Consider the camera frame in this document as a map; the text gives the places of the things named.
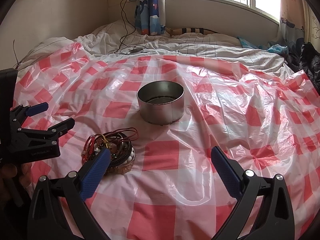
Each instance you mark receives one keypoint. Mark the striped pillow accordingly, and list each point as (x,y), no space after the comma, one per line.
(180,31)

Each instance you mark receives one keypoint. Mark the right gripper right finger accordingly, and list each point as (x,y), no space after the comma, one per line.
(275,218)

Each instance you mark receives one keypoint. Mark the blue plastic bag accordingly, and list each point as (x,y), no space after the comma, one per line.
(271,47)

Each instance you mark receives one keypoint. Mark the left hand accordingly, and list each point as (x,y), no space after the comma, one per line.
(14,183)

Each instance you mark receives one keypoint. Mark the round metal tin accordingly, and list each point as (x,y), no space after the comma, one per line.
(161,102)

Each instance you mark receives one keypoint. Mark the cartoon curtain right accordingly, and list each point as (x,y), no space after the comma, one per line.
(292,23)

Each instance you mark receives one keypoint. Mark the blue cartoon curtain left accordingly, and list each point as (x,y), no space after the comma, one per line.
(150,17)

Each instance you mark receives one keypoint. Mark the white headboard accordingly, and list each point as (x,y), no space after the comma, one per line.
(30,22)

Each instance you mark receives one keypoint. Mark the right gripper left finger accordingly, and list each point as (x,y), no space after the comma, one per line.
(48,220)

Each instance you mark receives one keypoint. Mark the round grey device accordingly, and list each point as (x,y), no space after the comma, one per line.
(135,51)

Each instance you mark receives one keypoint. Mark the black jacket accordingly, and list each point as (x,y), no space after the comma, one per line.
(308,61)

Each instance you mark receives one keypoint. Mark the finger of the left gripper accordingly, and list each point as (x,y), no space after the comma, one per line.
(21,113)
(33,144)

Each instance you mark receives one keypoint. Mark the red white checkered plastic sheet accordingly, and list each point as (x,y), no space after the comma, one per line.
(268,124)

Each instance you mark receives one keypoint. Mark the white striped duvet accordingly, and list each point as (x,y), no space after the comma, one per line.
(112,42)

